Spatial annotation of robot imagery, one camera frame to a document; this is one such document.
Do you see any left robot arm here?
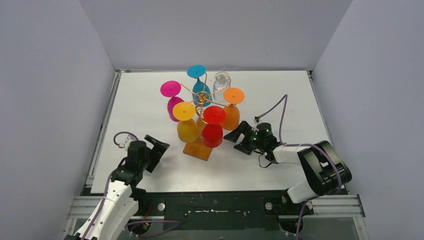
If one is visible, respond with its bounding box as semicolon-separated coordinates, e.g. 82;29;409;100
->
65;132;170;240

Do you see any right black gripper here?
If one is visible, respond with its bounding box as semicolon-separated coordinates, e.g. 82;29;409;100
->
225;121;267;156

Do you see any magenta wine glass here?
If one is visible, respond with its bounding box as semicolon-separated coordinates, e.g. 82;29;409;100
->
160;80;184;122

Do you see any gold wire rack wooden base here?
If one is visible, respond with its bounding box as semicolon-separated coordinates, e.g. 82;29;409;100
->
179;71;232;161

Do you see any blue wine glass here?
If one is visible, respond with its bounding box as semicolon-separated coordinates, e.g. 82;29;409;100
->
187;65;212;107

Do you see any orange wine glass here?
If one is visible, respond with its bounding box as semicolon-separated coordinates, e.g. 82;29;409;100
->
220;87;245;131

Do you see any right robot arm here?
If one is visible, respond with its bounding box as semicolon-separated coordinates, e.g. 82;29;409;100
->
223;121;353;215

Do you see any clear patterned wine glass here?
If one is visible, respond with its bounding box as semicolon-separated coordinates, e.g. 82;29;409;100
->
213;71;231;104

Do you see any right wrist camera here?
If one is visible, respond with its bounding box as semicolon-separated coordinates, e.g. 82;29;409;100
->
254;116;263;126

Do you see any yellow wine glass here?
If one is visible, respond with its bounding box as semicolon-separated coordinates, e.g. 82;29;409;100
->
172;101;200;144

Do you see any red wine glass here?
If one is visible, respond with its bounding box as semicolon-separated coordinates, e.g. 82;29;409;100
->
202;106;226;148

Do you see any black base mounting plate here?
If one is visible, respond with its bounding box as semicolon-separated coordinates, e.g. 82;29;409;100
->
81;187;365;233

